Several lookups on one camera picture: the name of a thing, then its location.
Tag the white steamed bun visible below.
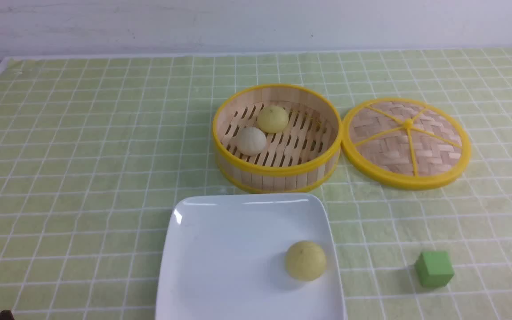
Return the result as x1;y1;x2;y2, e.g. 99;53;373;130
235;127;267;156

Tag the yellow steamed bun in steamer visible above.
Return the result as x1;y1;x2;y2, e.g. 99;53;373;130
256;105;289;134

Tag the white square plate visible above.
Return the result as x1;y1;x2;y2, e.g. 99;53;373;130
155;193;348;320

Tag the yellow steamed bun on plate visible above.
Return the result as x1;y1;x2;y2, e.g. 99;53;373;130
285;240;327;282

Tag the yellow-rimmed bamboo steamer basket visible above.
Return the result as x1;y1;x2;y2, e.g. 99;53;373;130
212;84;343;193

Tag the woven bamboo steamer lid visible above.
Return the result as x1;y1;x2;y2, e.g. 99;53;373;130
342;97;472;190

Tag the green checkered tablecloth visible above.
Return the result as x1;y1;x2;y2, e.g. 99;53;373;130
0;48;512;320

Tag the green cube block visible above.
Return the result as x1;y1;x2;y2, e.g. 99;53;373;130
414;250;455;289

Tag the dark object at bottom edge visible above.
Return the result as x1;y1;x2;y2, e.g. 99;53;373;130
0;310;15;320

